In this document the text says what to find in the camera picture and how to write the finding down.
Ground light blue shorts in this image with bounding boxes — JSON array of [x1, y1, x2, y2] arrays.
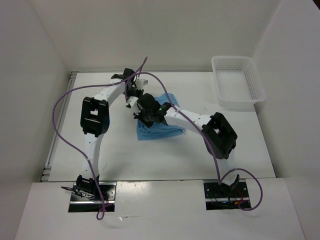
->
[[136, 92, 186, 142]]

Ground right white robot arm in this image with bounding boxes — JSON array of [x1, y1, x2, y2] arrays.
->
[[129, 93, 240, 197]]

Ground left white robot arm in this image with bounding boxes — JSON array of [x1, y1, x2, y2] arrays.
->
[[76, 68, 143, 200]]

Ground white perforated plastic basket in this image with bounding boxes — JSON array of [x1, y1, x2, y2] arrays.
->
[[211, 55, 267, 108]]

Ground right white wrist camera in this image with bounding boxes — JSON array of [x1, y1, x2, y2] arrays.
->
[[126, 96, 140, 113]]

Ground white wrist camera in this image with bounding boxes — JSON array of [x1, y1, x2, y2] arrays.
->
[[135, 78, 148, 90], [126, 96, 140, 113]]

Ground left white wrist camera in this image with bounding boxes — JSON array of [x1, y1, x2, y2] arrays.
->
[[135, 78, 148, 90]]

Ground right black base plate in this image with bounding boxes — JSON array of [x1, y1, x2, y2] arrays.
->
[[203, 180, 252, 211]]

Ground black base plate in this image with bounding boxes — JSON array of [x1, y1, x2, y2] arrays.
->
[[68, 182, 117, 213], [203, 180, 252, 211]]

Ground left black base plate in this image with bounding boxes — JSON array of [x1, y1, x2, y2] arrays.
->
[[68, 182, 117, 213]]

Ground aluminium table edge rail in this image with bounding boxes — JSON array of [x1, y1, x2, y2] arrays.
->
[[40, 71, 78, 183]]

